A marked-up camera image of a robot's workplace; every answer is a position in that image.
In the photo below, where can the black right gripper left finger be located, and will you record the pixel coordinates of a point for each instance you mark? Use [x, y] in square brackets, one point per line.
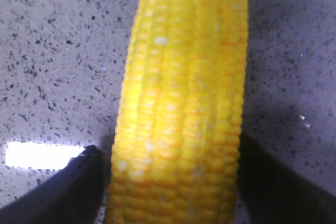
[73, 195]

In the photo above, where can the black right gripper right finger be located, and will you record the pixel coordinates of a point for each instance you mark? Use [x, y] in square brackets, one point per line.
[273, 193]

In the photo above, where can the yellow corn cob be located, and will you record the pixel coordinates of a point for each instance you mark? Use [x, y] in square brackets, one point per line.
[176, 147]

